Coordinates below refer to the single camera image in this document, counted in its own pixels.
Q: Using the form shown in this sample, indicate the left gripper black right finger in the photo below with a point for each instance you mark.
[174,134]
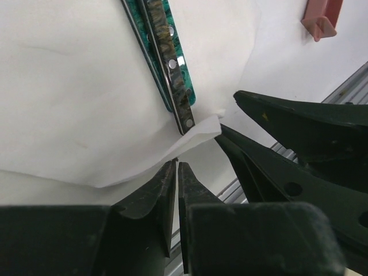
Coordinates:
[280,238]

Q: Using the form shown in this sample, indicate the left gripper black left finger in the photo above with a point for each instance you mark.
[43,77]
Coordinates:
[131,237]

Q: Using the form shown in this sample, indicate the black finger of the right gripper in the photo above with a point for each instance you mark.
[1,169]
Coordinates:
[329,140]
[267,176]

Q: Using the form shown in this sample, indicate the white paper napkin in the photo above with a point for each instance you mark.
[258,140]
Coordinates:
[78,101]

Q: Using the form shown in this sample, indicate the dark handled steak knife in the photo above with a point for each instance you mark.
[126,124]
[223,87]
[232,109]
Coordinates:
[163,46]

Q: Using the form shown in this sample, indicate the green handled spoon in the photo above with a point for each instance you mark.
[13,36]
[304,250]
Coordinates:
[139,27]

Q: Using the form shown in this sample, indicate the red plastic utensil tray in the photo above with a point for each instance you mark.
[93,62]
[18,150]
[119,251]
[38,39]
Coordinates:
[320,18]

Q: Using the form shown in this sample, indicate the aluminium front rail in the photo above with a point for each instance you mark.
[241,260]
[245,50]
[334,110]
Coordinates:
[303,216]

